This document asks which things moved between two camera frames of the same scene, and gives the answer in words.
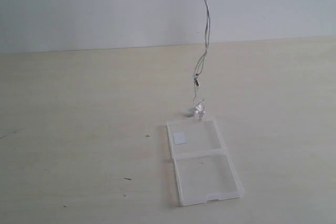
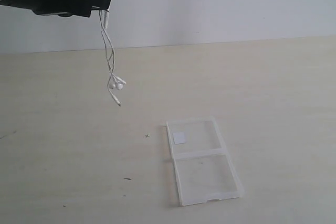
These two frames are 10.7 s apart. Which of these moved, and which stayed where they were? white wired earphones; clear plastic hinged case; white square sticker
Moved: white wired earphones
Stayed: clear plastic hinged case; white square sticker
